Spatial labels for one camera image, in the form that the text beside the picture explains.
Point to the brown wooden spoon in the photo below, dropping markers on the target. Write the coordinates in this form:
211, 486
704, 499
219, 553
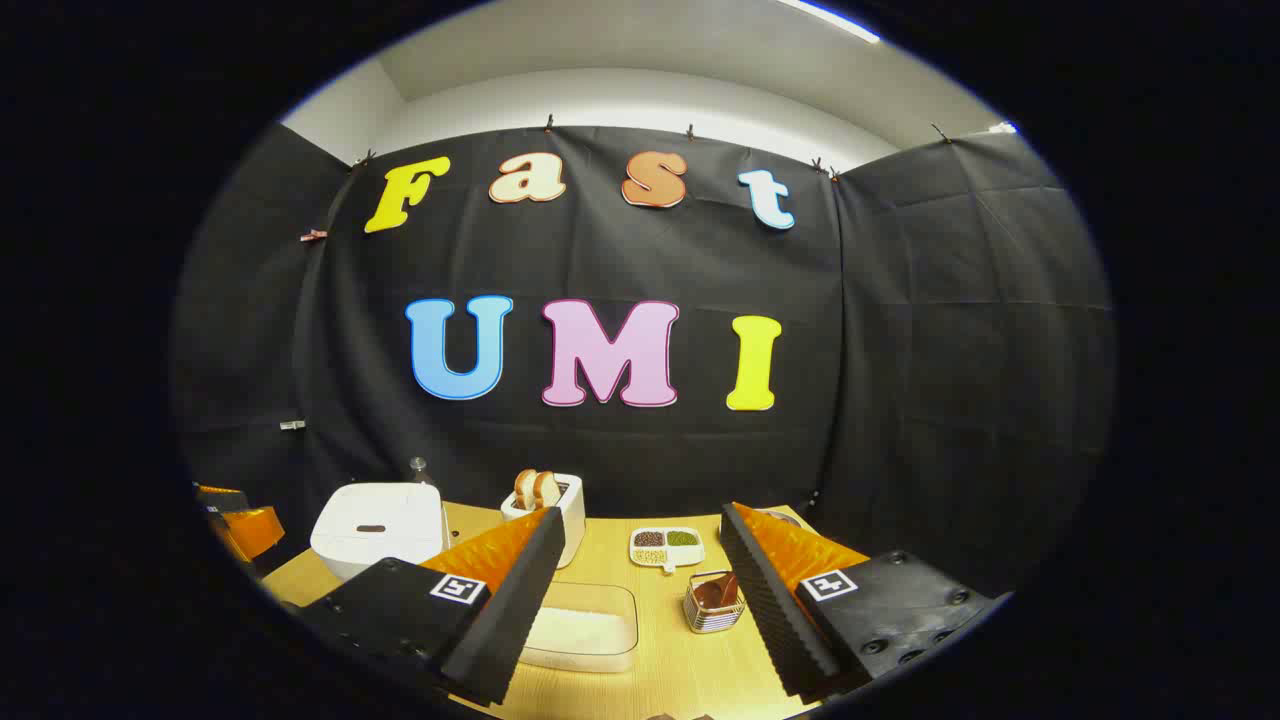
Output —
718, 592

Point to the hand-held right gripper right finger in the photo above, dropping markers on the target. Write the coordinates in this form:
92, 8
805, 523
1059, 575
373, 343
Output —
770, 610

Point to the white rice cooker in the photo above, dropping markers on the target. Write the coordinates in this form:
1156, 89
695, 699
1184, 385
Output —
375, 530

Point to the white round plate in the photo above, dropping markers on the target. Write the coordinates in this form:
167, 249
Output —
785, 515

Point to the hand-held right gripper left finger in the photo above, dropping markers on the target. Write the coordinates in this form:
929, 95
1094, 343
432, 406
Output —
510, 620

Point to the clear plastic container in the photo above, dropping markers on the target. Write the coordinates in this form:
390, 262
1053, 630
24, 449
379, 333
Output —
590, 600

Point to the black backdrop cloth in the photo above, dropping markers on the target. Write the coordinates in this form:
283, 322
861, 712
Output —
900, 350

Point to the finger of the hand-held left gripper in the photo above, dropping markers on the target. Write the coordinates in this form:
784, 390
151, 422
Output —
222, 498
252, 532

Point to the white toaster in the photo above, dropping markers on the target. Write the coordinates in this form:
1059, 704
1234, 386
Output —
572, 520

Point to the small glass bottle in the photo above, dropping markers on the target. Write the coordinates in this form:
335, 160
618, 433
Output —
420, 470

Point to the toasted bread slice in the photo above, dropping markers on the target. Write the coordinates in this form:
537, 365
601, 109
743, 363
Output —
548, 490
525, 490

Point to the white divided bean dish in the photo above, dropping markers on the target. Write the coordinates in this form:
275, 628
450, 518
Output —
666, 548

